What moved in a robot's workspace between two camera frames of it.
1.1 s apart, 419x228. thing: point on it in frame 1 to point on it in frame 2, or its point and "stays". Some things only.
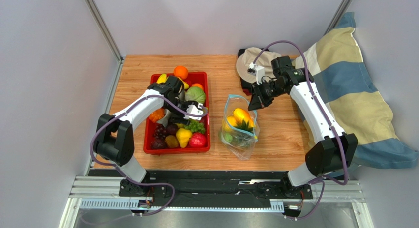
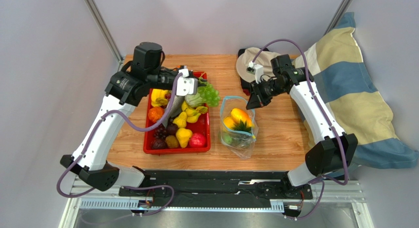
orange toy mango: x=241 y=114 stays
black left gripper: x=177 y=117 to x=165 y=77
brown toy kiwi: x=171 y=141 stays
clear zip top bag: x=239 y=132 stays
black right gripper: x=259 y=96 stays
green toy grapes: x=195 y=126 to x=209 y=94
